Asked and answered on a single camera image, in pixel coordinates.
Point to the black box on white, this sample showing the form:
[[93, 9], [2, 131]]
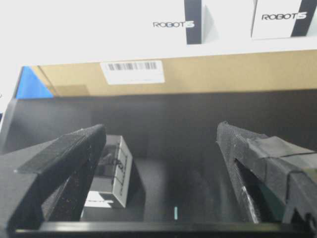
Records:
[[198, 24], [274, 19]]

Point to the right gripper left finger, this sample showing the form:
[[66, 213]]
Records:
[[49, 181]]

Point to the top black box on white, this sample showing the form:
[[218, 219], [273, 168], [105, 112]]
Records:
[[274, 19]]

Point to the blue table cloth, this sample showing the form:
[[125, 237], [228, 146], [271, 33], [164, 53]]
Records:
[[29, 86]]

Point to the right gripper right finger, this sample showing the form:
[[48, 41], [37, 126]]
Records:
[[260, 166]]

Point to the lower black box on black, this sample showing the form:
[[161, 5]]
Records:
[[117, 179]]

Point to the white base board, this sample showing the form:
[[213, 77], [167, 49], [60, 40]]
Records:
[[69, 31]]

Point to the black base board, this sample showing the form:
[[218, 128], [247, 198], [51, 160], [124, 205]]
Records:
[[172, 139]]

